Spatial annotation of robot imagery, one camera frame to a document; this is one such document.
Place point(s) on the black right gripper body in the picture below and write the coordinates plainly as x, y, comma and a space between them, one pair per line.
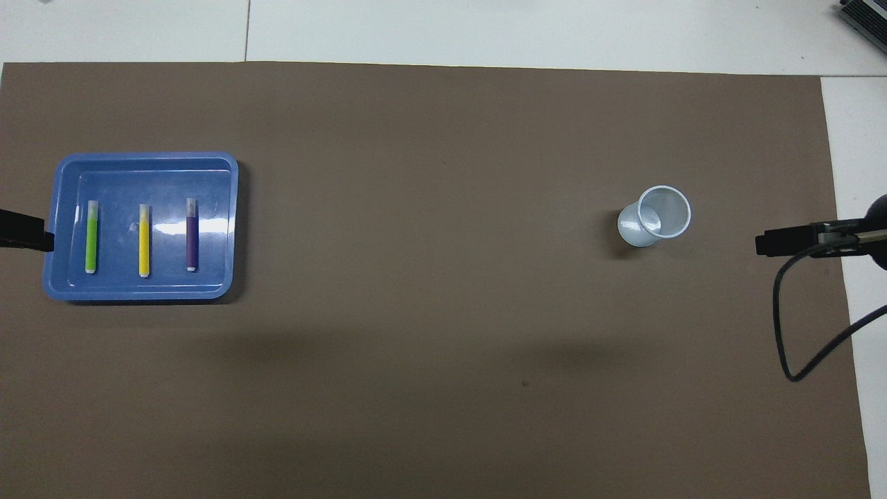
876, 235

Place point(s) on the green marker pen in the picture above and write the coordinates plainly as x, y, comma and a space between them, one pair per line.
91, 239

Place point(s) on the yellow marker pen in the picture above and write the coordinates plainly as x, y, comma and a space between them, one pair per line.
144, 242

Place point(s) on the purple marker pen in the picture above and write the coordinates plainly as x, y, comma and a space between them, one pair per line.
192, 235

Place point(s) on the translucent plastic cup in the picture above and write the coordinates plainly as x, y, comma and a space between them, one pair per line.
644, 232

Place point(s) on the blue plastic tray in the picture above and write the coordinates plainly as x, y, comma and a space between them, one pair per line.
166, 187

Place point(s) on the grey ribbed device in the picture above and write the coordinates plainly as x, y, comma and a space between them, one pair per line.
866, 17

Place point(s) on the brown table mat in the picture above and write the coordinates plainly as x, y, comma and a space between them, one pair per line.
429, 277

